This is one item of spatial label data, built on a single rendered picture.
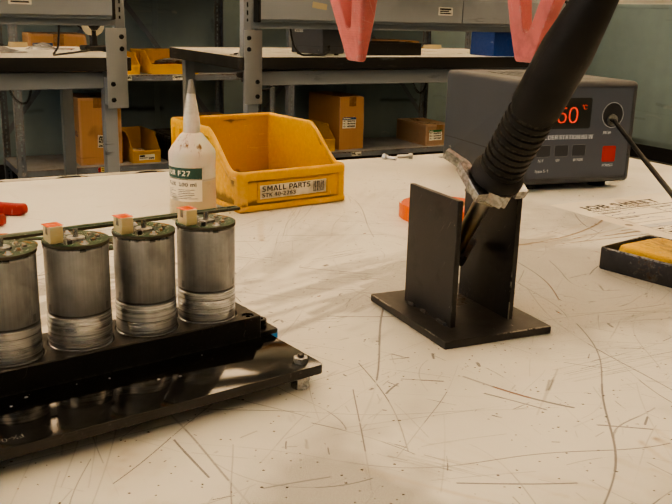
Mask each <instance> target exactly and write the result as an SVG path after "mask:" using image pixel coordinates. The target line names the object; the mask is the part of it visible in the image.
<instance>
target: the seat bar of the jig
mask: <svg viewBox="0 0 672 504"><path fill-rule="evenodd" d="M112 322H113V342H112V343H111V344H109V345H107V346H105V347H102V348H99V349H95V350H91V351H83V352H65V351H59V350H55V349H52V348H50V347H49V340H48V333H43V334H42V340H43V356H42V357H41V358H39V359H38V360H36V361H34V362H31V363H28V364H25V365H21V366H16V367H8V368H0V398H3V397H8V396H12V395H16V394H21V393H25V392H29V391H33V390H38V389H42V388H46V387H51V386H55V385H59V384H63V383H68V382H72V381H76V380H81V379H85V378H89V377H93V376H98V375H102V374H106V373H111V372H115V371H119V370H123V369H128V368H132V367H136V366H141V365H145V364H149V363H153V362H158V361H162V360H166V359H171V358H175V357H179V356H183V355H188V354H192V353H196V352H201V351H205V350H209V349H213V348H218V347H222V346H226V345H231V344H235V343H239V342H243V341H248V340H252V339H256V338H260V337H261V316H260V315H259V314H257V313H255V312H253V311H251V310H249V309H247V308H246V307H244V306H242V305H240V304H238V303H236V302H235V317H234V318H233V319H231V320H228V321H225V322H221V323H215V324H195V323H189V322H185V321H182V320H180V319H179V318H178V307H177V329H176V330H174V331H173V332H171V333H168V334H165V335H161V336H155V337H131V336H126V335H122V334H120V333H118V332H117V327H116V319H114V320H112Z"/></svg>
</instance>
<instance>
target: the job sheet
mask: <svg viewBox="0 0 672 504"><path fill-rule="evenodd" d="M551 206H554V207H558V208H561V209H565V210H568V211H572V212H575V213H579V214H582V215H586V216H589V217H593V218H596V219H600V220H603V221H606V222H610V223H613V224H617V225H620V226H624V227H627V228H631V229H634V230H638V231H641V232H645V233H648V234H652V235H655V236H659V237H663V238H668V239H672V198H671V197H670V196H669V195H668V193H667V192H662V193H653V194H644V195H635V196H626V197H617V198H609V199H600V200H591V201H582V202H573V203H564V204H555V205H551Z"/></svg>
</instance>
